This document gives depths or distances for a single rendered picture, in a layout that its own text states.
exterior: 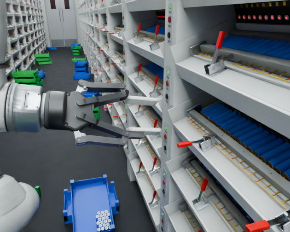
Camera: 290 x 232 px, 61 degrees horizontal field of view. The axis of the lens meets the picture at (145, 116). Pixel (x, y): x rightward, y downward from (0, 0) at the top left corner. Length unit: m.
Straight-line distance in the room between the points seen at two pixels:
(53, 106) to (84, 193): 1.07
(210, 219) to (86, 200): 0.90
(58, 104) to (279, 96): 0.37
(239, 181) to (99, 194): 1.06
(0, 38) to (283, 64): 0.47
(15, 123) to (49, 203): 1.23
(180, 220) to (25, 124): 0.68
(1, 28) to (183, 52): 0.46
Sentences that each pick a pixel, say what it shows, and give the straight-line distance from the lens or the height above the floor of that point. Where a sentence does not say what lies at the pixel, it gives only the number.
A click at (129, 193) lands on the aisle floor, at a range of 1.65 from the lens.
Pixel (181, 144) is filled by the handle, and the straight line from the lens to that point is 0.61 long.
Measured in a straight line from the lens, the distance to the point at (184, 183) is 0.83.
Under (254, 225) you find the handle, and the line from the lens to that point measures 0.43.
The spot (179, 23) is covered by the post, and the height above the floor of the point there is 1.03.
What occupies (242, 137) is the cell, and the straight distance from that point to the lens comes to 0.62.
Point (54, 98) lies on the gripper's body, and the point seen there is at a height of 0.91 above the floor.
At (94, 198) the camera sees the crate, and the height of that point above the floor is 0.10.
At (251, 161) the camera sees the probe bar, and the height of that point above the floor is 0.77.
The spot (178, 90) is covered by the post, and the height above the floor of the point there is 0.84.
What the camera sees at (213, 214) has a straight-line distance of 0.73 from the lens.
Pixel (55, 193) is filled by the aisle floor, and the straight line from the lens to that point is 1.75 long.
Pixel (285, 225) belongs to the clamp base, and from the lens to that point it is 0.46.
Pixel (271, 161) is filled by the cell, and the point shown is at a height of 0.78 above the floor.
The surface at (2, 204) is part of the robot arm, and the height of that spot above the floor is 0.47.
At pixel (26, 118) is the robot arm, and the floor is 0.88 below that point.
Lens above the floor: 1.05
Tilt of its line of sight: 22 degrees down
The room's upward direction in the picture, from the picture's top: straight up
